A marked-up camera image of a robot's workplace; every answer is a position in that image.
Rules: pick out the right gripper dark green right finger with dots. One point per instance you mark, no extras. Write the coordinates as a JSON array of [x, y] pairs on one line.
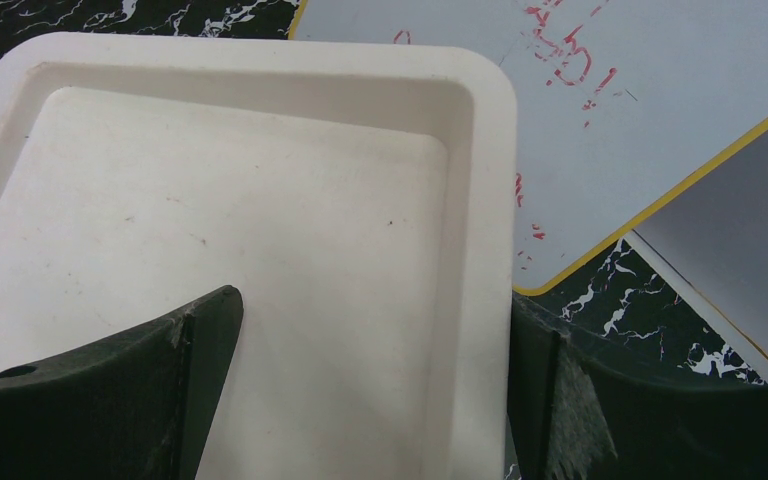
[[581, 407]]

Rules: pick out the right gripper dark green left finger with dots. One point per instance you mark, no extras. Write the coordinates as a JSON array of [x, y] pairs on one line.
[[138, 404]]

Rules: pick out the white drawer organizer box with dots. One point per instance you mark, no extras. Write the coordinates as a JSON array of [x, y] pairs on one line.
[[359, 196]]

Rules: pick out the yellow framed whiteboard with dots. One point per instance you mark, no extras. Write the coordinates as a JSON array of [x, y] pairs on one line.
[[621, 104]]

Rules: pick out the aluminium table edge rail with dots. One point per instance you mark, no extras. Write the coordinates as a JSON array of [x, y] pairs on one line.
[[714, 317]]

